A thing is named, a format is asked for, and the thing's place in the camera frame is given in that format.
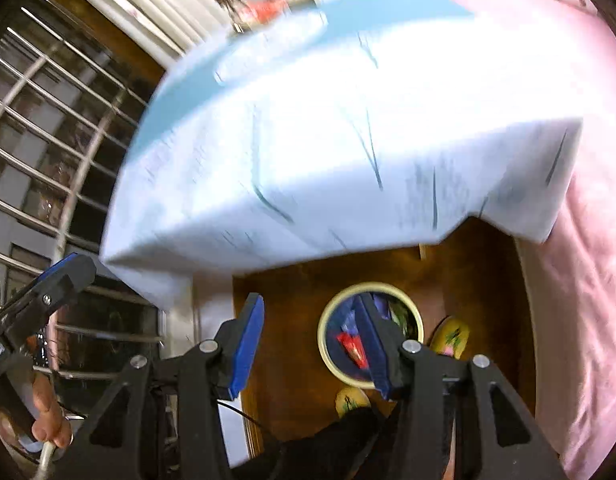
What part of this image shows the black cable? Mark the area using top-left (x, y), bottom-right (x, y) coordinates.
top-left (217, 400), bottom-right (268, 433)

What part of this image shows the white curtain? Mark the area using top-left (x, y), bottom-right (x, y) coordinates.
top-left (63, 0), bottom-right (229, 56)

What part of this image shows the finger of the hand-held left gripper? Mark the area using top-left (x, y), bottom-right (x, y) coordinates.
top-left (0, 253), bottom-right (98, 347)

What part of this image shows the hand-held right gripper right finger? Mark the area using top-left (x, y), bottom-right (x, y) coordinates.
top-left (357, 292), bottom-right (566, 480)

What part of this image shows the cream rimmed trash bin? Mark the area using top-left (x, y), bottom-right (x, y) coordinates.
top-left (317, 281), bottom-right (425, 390)

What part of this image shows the light blue printed tablecloth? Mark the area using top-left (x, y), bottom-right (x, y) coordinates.
top-left (99, 0), bottom-right (585, 311)

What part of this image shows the metal window grille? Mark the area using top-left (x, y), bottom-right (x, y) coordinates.
top-left (0, 0), bottom-right (189, 480)

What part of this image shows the blue plastic wrapper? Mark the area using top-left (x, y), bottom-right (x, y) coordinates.
top-left (328, 297), bottom-right (361, 336)

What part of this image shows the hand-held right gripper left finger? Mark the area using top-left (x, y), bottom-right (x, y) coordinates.
top-left (53, 292), bottom-right (265, 480)

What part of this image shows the pink bed sheet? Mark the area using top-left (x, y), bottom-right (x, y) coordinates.
top-left (338, 0), bottom-right (616, 480)

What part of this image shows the red wrapper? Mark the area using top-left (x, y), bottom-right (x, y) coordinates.
top-left (248, 0), bottom-right (294, 23)
top-left (337, 331), bottom-right (370, 367)

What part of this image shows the person's left hand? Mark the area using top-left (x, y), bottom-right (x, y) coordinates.
top-left (18, 372), bottom-right (73, 451)

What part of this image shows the green paper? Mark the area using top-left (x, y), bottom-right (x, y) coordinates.
top-left (390, 302), bottom-right (420, 341)

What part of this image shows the yellow slipper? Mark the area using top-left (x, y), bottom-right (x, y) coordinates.
top-left (335, 387), bottom-right (371, 418)
top-left (430, 316), bottom-right (471, 358)

